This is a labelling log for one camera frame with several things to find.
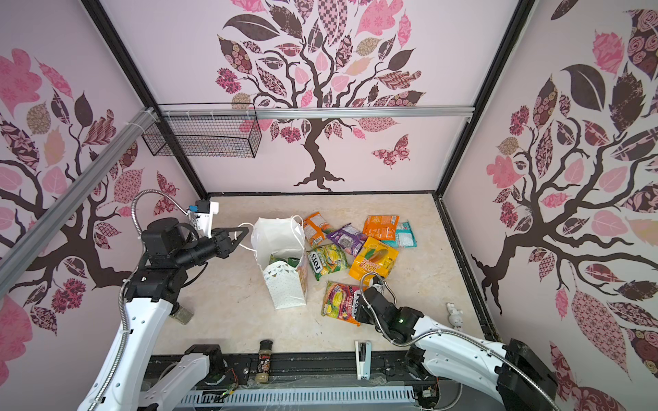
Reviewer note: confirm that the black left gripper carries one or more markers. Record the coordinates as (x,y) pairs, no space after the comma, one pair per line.
(225,246)

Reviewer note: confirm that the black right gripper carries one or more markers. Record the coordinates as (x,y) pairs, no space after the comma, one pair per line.
(361,314)

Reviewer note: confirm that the pink yellow Fox's candy bag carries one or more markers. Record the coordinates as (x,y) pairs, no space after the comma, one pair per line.
(340,302)

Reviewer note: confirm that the green Fox's candy bag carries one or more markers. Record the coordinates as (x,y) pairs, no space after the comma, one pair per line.
(291,261)

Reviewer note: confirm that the white paper bag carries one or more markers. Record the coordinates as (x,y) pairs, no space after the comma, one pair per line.
(286,285)

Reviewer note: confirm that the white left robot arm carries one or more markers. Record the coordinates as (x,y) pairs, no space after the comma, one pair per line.
(146,300)

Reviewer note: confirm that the yellow orange mango snack bag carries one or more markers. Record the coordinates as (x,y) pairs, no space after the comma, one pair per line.
(375,256)

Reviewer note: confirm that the green Fox's bag upper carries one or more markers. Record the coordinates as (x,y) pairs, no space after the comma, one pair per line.
(327,259)

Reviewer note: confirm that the purple snack packet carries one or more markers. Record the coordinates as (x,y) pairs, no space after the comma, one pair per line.
(349,238)

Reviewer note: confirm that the orange white snack packet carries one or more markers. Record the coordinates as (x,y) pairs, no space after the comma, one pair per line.
(316,229)

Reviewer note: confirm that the teal white snack packet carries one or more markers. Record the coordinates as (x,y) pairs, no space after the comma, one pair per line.
(404,237)

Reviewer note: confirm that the orange snack packet far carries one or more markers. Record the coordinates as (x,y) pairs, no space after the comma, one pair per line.
(381,227)

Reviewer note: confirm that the small white figurine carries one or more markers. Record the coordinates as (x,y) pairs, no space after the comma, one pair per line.
(455,316)

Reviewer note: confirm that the spice bottle black cap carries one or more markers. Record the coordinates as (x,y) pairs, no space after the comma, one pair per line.
(264,361)

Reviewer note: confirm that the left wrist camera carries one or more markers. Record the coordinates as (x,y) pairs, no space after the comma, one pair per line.
(201,215)

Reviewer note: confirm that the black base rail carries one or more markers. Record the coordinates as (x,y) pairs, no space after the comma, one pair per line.
(511,374)

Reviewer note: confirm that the black wire basket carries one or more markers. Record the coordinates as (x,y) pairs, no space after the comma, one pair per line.
(205,131)

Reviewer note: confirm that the white slotted cable duct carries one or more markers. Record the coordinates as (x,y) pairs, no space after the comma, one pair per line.
(311,396)

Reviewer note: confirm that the back aluminium rail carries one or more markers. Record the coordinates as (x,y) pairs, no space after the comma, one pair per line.
(325,113)

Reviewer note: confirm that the aluminium rail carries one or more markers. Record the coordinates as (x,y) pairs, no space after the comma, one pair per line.
(325,113)
(20,257)

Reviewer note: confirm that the left aluminium rail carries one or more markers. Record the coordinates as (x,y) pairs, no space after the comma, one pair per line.
(20,257)

